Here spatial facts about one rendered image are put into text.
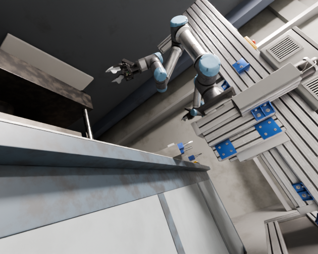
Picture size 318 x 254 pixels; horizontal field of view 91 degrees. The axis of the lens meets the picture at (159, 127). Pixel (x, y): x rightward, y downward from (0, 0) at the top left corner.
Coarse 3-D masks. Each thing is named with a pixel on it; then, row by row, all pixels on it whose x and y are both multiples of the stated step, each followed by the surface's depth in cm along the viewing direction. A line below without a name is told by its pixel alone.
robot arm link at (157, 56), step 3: (153, 54) 98; (156, 54) 98; (159, 54) 98; (144, 57) 99; (147, 57) 98; (150, 57) 98; (153, 57) 97; (156, 57) 98; (159, 57) 98; (147, 60) 97; (150, 60) 97; (153, 60) 96; (159, 60) 97; (162, 60) 99; (147, 63) 98; (150, 63) 97; (147, 66) 99
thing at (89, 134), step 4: (84, 108) 169; (84, 112) 167; (84, 116) 165; (88, 116) 167; (84, 120) 163; (88, 120) 164; (84, 124) 162; (88, 124) 161; (88, 128) 159; (88, 132) 157; (88, 136) 155; (92, 136) 157
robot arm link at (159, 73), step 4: (156, 60) 96; (152, 64) 96; (156, 64) 95; (160, 64) 95; (152, 68) 96; (156, 68) 93; (160, 68) 93; (152, 72) 97; (156, 72) 93; (160, 72) 92; (164, 72) 93; (156, 76) 93; (160, 76) 93; (164, 76) 95; (156, 80) 100; (160, 80) 96; (164, 80) 101
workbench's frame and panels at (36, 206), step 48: (0, 144) 18; (48, 144) 23; (96, 144) 32; (0, 192) 20; (48, 192) 25; (96, 192) 32; (144, 192) 48; (192, 192) 90; (0, 240) 18; (48, 240) 22; (96, 240) 27; (144, 240) 38; (192, 240) 59; (240, 240) 141
